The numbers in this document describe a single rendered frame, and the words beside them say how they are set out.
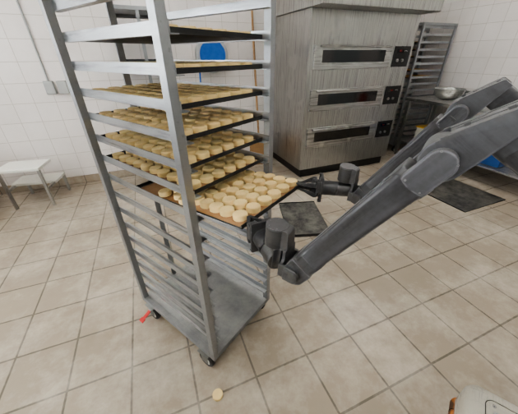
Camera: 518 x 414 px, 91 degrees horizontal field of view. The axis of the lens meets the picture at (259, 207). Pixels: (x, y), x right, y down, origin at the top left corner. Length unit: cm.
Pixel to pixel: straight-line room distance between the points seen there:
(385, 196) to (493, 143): 15
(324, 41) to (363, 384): 303
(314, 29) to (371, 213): 288
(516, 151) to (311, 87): 293
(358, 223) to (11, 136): 394
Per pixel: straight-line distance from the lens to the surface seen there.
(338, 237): 53
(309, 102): 328
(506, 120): 42
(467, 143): 42
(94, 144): 133
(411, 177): 42
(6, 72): 397
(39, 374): 198
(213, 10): 125
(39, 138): 404
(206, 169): 102
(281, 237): 61
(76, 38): 120
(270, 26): 107
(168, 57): 75
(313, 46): 325
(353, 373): 168
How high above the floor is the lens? 144
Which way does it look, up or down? 31 degrees down
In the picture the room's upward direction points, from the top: straight up
